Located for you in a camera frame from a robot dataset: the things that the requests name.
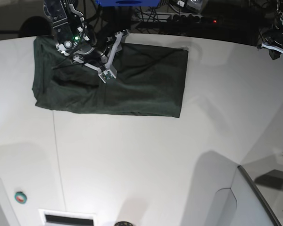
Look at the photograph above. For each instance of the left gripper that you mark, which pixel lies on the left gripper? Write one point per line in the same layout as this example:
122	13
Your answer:
273	45

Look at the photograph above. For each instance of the black power strip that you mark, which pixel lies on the black power strip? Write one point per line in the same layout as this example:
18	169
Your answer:
194	19

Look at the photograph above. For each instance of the red green emergency button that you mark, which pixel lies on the red green emergency button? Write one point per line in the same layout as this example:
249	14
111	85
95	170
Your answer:
20	197

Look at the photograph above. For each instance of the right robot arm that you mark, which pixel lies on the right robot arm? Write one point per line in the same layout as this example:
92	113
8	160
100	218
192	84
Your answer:
92	42

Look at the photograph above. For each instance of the blue box with oval hole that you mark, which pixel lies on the blue box with oval hole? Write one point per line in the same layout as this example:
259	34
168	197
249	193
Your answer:
115	3

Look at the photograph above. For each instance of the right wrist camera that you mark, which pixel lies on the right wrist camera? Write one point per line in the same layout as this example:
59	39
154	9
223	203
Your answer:
108	74

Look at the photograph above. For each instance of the grey metal rail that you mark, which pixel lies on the grey metal rail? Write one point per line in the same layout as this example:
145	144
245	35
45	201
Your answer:
268	210

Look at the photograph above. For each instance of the black round stool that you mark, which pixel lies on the black round stool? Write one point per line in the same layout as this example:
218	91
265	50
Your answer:
34	26

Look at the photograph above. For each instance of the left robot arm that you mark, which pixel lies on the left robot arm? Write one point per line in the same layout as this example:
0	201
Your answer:
275	29

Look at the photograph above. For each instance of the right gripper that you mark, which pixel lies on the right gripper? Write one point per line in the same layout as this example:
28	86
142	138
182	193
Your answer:
101	59

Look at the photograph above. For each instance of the dark green t-shirt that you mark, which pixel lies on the dark green t-shirt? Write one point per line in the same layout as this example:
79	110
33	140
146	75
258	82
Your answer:
150	82

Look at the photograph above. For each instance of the black round knob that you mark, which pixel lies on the black round knob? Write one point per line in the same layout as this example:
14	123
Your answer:
123	223

